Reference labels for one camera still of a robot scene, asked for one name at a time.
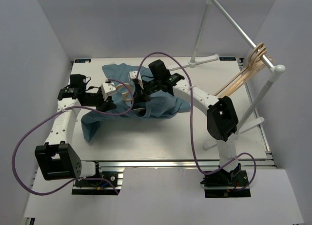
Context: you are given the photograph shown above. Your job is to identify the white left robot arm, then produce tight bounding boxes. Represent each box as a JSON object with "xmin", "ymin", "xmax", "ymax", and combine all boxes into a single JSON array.
[{"xmin": 35, "ymin": 74, "xmax": 117, "ymax": 186}]

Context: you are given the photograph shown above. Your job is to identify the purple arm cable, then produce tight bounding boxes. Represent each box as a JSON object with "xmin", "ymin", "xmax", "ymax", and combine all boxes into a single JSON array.
[
  {"xmin": 11, "ymin": 78, "xmax": 135, "ymax": 196},
  {"xmin": 136, "ymin": 52, "xmax": 257, "ymax": 187}
]

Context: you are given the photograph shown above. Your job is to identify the white clothes rack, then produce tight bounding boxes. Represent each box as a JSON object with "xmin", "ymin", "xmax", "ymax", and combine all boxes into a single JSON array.
[{"xmin": 180, "ymin": 0, "xmax": 285, "ymax": 159}]

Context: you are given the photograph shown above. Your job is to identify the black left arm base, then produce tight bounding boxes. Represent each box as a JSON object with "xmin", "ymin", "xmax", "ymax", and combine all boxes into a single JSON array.
[{"xmin": 72, "ymin": 164, "xmax": 124, "ymax": 196}]

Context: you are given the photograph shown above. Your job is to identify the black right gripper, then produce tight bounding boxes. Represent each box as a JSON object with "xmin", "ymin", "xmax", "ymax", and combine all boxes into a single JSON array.
[{"xmin": 132, "ymin": 77, "xmax": 162, "ymax": 103}]

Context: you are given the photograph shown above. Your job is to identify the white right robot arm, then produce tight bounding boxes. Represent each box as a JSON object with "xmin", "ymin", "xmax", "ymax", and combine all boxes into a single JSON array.
[{"xmin": 129, "ymin": 59, "xmax": 241, "ymax": 186}]

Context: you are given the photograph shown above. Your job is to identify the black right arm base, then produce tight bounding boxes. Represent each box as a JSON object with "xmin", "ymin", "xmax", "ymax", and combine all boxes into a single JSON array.
[{"xmin": 200, "ymin": 170, "xmax": 251, "ymax": 198}]

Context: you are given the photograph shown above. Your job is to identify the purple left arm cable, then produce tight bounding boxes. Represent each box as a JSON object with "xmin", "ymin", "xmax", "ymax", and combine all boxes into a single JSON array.
[{"xmin": 11, "ymin": 78, "xmax": 135, "ymax": 196}]

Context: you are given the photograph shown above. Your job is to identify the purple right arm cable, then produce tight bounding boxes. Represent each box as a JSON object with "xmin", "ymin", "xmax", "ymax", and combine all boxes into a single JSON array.
[{"xmin": 136, "ymin": 52, "xmax": 257, "ymax": 187}]

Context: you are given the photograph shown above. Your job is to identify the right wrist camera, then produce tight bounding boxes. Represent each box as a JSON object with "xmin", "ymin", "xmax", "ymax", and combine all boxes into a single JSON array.
[{"xmin": 166, "ymin": 73, "xmax": 185, "ymax": 87}]

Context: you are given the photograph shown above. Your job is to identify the blue t shirt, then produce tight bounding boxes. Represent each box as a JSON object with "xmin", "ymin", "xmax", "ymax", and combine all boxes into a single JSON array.
[{"xmin": 81, "ymin": 63, "xmax": 190, "ymax": 142}]

